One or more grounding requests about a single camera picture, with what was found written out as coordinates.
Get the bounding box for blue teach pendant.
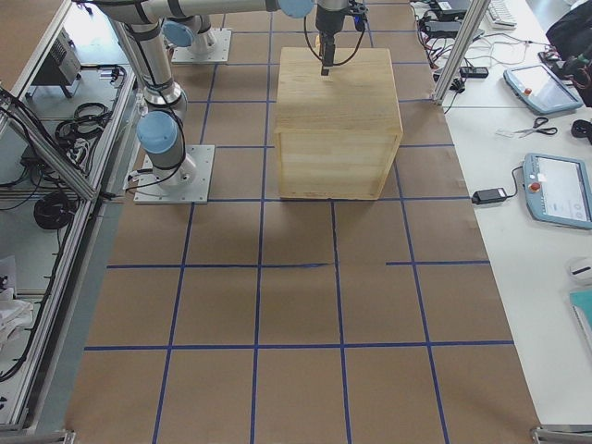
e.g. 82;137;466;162
523;153;591;230
503;64;584;116

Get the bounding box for lower blue teach pendant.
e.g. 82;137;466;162
523;153;591;230

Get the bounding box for black power adapter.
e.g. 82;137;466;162
471;188;508;205

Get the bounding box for aluminium frame post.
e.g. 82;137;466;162
432;0;490;105

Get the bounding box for upper blue teach pendant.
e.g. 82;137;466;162
503;64;584;116

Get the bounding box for teal notebook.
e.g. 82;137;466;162
569;289;592;347

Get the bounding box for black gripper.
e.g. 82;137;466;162
315;0;348;76

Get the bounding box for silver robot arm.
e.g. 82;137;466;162
96;1;366;204
162;15;216;55

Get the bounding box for light wooden drawer cabinet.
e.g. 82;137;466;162
274;47;403;200

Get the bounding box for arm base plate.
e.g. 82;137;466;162
133;145;216;204
172;28;232;65

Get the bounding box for black handled scissors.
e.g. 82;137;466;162
514;117;558;138

